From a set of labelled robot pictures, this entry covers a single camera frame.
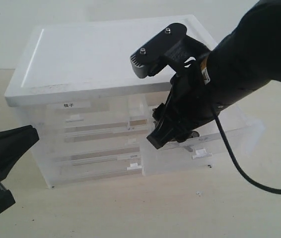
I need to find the bottom wide translucent drawer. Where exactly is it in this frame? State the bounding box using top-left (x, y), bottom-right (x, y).
top-left (51, 149), bottom-right (142, 184)

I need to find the key bunch with blue tag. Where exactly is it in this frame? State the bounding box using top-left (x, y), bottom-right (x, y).
top-left (151, 106), bottom-right (201, 143)

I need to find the wide translucent drawer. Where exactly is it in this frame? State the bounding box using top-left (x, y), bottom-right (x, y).
top-left (51, 149), bottom-right (142, 184)
top-left (48, 127), bottom-right (147, 161)

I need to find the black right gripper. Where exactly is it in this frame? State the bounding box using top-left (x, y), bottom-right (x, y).
top-left (146, 42), bottom-right (220, 150)

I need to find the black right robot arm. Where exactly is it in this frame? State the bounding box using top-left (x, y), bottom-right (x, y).
top-left (147, 0), bottom-right (281, 149)

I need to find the middle wide translucent drawer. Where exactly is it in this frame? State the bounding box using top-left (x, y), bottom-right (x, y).
top-left (48, 127), bottom-right (147, 161)

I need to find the white translucent drawer cabinet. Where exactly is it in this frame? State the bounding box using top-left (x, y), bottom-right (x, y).
top-left (4, 15), bottom-right (216, 188)

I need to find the black round cable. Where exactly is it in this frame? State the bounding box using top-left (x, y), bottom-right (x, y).
top-left (211, 99), bottom-right (281, 196)

